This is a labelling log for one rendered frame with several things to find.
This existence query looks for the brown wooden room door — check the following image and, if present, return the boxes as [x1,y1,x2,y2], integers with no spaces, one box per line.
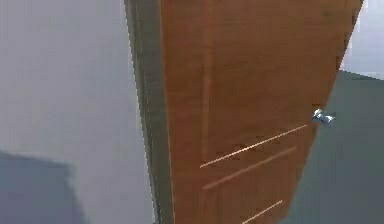
[158,0,365,224]

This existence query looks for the silver door handle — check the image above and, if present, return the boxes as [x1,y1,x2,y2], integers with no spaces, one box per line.
[311,108,337,126]

